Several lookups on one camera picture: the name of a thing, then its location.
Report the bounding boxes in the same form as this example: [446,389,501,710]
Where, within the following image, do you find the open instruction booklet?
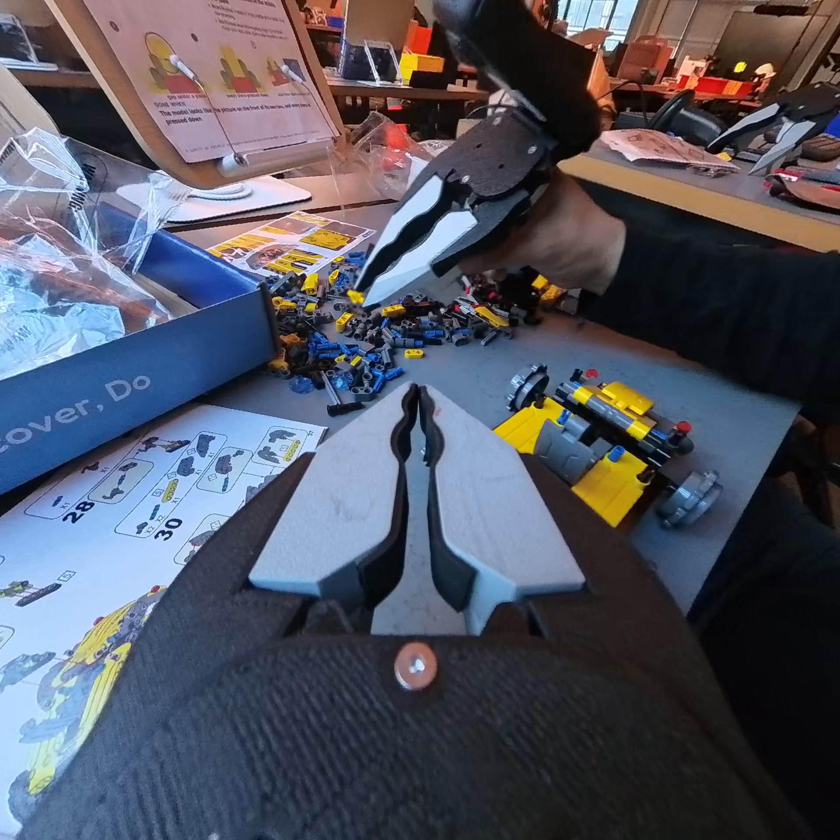
[0,403,329,834]

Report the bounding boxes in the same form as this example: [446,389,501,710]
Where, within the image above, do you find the red storage bins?
[676,72,756,96]

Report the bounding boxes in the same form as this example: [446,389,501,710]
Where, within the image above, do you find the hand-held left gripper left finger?
[248,382,421,608]

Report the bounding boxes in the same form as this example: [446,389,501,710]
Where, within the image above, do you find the grey desk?
[0,190,802,618]

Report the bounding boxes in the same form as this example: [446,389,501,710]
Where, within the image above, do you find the clear bag with white paper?
[328,112,460,217]

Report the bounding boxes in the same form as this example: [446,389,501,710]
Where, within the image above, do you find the folded paper leaflet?
[600,128,742,178]

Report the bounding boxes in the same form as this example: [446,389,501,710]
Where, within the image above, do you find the printed instruction sheet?
[82,0,342,158]

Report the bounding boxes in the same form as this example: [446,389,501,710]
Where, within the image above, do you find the blue cardboard kit box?
[0,66,280,496]

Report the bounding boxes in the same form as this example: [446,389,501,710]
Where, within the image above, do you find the pile of small brick connectors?
[266,252,578,417]

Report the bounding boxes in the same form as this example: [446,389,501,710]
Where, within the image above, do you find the yellow toy brick car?
[492,364,724,531]

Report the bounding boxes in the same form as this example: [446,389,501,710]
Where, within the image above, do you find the desk with yellow edge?
[558,131,840,253]

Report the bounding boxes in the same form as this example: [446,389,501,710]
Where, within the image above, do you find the yellow storage box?
[399,52,447,86]

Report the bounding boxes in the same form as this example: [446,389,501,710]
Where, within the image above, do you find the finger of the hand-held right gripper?
[363,211,480,308]
[353,171,455,294]

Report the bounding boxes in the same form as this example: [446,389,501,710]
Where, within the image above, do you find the spare hand-held gripper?
[705,82,840,178]

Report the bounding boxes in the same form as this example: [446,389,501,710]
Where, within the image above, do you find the crumpled clear plastic bags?
[0,128,217,382]

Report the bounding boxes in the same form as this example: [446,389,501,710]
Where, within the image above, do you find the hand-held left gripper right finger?
[420,384,587,636]

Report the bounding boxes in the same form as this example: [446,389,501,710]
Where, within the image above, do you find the person's dark clothing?
[689,407,840,840]

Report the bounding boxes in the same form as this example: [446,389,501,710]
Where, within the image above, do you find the person's right forearm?
[577,177,840,421]

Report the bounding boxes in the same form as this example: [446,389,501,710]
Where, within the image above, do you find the yellow sticker sheet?
[206,211,376,277]

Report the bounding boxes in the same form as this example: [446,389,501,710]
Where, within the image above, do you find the clear acrylic display stand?
[341,39,401,83]

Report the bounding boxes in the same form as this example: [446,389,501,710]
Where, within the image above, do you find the person's right hand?
[458,165,629,298]

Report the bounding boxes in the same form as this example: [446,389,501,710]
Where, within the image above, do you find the wooden board stand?
[42,0,345,224]

